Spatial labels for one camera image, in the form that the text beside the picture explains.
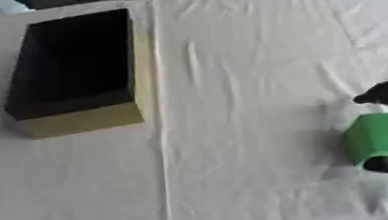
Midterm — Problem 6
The green hexagonal block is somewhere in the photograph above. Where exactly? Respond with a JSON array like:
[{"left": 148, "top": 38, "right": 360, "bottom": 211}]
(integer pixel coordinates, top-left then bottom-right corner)
[{"left": 340, "top": 111, "right": 388, "bottom": 167}]

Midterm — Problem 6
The tan cardboard box black inside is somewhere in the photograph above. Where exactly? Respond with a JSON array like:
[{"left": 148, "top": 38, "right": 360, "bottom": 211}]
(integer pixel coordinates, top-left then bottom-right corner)
[{"left": 0, "top": 4, "right": 162, "bottom": 142}]

